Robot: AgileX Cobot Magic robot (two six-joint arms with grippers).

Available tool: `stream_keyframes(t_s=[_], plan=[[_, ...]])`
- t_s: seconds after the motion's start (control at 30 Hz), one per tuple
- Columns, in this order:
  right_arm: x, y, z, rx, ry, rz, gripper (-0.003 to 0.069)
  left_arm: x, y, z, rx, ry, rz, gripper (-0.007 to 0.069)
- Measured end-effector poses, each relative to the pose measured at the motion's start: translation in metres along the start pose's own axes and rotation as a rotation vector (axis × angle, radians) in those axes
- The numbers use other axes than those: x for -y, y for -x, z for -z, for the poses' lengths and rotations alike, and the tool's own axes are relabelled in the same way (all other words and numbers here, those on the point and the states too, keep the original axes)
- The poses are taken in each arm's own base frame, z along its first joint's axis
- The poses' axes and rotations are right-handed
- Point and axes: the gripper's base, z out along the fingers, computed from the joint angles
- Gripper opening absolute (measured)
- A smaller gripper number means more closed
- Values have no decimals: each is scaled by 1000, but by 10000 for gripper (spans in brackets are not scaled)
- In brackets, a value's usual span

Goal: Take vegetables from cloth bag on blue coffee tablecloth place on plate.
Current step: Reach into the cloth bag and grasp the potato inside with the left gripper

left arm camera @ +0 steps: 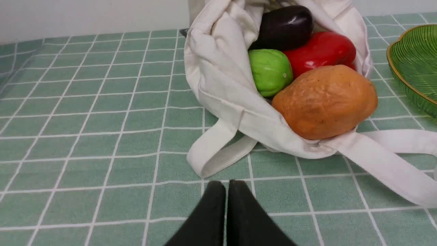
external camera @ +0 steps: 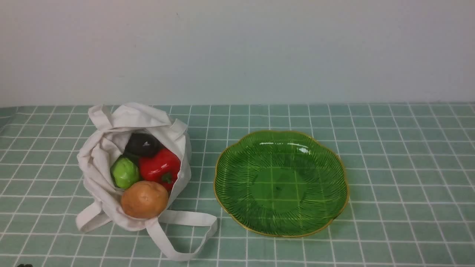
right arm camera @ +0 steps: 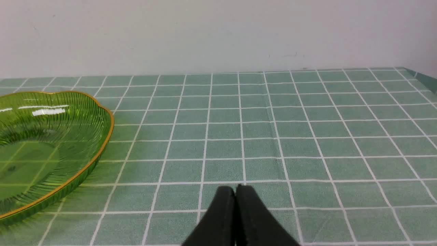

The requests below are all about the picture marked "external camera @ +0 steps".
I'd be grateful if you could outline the brown potato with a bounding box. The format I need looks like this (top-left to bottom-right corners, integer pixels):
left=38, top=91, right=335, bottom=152
left=121, top=181, right=169, bottom=219

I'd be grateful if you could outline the white cloth tote bag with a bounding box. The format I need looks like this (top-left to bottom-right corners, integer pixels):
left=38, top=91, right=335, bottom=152
left=76, top=102, right=218, bottom=261

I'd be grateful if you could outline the green glass plate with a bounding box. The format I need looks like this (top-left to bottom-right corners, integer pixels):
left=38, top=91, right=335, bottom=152
left=213, top=130, right=350, bottom=238

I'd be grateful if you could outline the red bell pepper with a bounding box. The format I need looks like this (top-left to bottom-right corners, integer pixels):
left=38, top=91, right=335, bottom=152
left=139, top=148, right=181, bottom=193

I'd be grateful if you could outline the dark purple eggplant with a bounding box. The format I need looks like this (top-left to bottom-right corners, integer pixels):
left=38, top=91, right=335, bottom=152
left=124, top=132, right=163, bottom=158

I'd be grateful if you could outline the green vegetable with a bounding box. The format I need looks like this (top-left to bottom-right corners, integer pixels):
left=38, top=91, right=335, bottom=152
left=110, top=156, right=141, bottom=189

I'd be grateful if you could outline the green checkered tablecloth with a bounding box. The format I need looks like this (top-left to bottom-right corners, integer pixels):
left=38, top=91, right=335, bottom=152
left=0, top=103, right=475, bottom=267

